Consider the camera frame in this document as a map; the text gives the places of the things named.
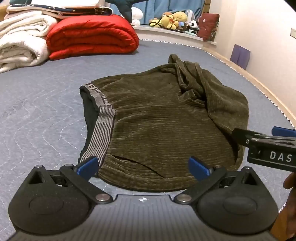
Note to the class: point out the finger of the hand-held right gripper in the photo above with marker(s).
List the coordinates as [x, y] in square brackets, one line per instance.
[242, 135]
[283, 132]

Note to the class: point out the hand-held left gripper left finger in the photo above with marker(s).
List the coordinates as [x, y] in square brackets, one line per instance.
[87, 167]

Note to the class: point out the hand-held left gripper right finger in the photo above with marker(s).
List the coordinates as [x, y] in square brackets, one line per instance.
[198, 168]

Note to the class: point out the person's right hand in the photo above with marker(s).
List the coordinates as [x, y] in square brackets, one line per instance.
[291, 181]

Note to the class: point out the purple sheet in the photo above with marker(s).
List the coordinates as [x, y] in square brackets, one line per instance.
[240, 56]

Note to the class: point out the dark red cushion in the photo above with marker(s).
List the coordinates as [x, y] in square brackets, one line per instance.
[209, 26]

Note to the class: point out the panda plush toy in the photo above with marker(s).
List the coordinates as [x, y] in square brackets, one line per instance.
[193, 25]

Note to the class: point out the white window ledge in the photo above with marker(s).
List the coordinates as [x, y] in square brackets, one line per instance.
[166, 34]

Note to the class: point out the red folded quilt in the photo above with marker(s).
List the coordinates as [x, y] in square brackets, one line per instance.
[92, 34]

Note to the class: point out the yellow round plush toy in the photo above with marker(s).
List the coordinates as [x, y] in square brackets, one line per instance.
[180, 16]

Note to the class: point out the yellow bear plush toy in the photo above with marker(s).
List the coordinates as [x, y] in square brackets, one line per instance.
[170, 21]

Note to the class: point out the white folded blanket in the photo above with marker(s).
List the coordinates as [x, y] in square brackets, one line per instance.
[20, 39]

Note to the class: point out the blue curtain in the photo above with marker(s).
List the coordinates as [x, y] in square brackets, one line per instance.
[166, 5]

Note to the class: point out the white plush toy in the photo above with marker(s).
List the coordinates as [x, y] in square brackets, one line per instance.
[136, 15]

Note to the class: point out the dark teal shark plush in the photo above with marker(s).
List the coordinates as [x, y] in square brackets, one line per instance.
[126, 8]

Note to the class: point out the white wall socket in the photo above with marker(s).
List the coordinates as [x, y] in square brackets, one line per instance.
[293, 33]

